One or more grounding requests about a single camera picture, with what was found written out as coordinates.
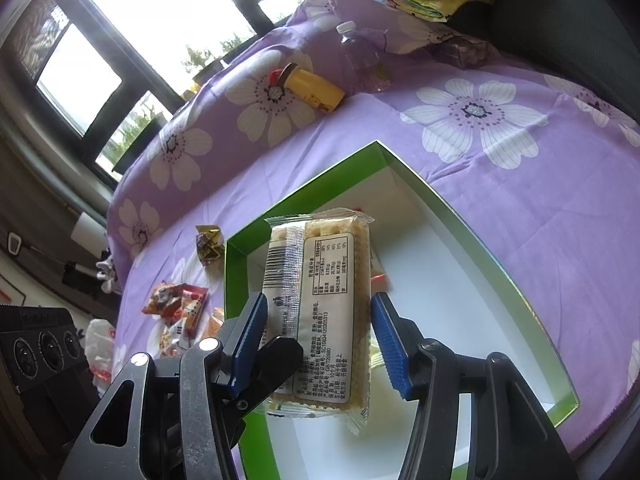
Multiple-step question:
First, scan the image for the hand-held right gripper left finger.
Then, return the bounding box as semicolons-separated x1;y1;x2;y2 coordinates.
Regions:
59;291;269;480

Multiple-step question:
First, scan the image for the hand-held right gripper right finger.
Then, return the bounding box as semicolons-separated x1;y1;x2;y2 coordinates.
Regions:
370;291;580;480

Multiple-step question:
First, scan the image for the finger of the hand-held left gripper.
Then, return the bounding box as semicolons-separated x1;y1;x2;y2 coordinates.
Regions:
231;337;304;415

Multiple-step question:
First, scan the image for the orange snack bag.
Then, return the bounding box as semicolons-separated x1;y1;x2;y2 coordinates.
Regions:
202;307;226;342

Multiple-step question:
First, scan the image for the yellow cracker packet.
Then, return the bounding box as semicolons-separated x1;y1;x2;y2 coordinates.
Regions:
262;208;376;436

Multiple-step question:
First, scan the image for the brown cartoon snack bag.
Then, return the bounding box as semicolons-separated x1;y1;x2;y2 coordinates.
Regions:
141;282;210;318

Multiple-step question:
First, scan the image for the green cardboard box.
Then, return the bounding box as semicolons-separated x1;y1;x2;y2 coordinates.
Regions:
223;141;581;480

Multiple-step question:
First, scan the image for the white plastic bag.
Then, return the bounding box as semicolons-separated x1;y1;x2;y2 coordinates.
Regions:
82;317;118;396

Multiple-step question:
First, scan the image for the small red snack packet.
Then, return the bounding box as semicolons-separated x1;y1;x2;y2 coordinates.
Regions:
159;319;202;357

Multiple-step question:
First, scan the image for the dark brown yellow snack packet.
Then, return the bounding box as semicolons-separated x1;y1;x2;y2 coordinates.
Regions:
194;224;224;266

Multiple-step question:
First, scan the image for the black white cloth heap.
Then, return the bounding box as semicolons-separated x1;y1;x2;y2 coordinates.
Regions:
95;255;123;296

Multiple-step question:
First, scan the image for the purple floral bedsheet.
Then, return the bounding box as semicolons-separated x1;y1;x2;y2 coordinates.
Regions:
107;50;640;480

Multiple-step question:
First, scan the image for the yellow cartoon bottle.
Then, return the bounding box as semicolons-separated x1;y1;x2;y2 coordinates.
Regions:
267;62;347;115

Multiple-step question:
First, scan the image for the clear water bottle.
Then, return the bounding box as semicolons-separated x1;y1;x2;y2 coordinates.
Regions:
336;20;391;93

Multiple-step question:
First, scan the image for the dark plaid pouch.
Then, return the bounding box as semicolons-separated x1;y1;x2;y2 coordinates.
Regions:
435;35;496;68

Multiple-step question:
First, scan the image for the dark grey sofa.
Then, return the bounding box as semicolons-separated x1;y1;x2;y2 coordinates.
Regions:
440;0;640;126

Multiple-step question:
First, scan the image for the long-handled mop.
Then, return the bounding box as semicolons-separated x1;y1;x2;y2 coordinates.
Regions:
6;232;108;286

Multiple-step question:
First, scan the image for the black window frame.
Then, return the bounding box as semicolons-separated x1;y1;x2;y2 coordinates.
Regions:
0;0;381;186

